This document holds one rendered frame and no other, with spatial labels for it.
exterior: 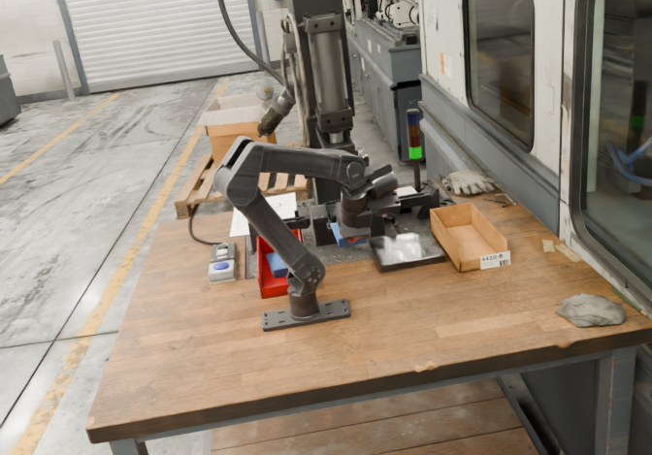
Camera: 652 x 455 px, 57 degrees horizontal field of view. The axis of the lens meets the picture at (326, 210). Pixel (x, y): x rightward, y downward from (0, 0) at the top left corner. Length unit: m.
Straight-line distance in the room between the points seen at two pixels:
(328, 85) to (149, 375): 0.82
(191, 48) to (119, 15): 1.27
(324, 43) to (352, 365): 0.79
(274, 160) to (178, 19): 9.77
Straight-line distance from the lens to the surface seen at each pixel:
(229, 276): 1.59
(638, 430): 1.65
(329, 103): 1.58
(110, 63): 11.26
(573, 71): 1.55
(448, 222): 1.71
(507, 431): 2.08
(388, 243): 1.62
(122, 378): 1.35
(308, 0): 1.63
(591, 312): 1.34
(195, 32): 10.88
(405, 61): 4.71
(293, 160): 1.21
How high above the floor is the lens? 1.64
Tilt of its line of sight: 22 degrees down
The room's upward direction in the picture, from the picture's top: 8 degrees counter-clockwise
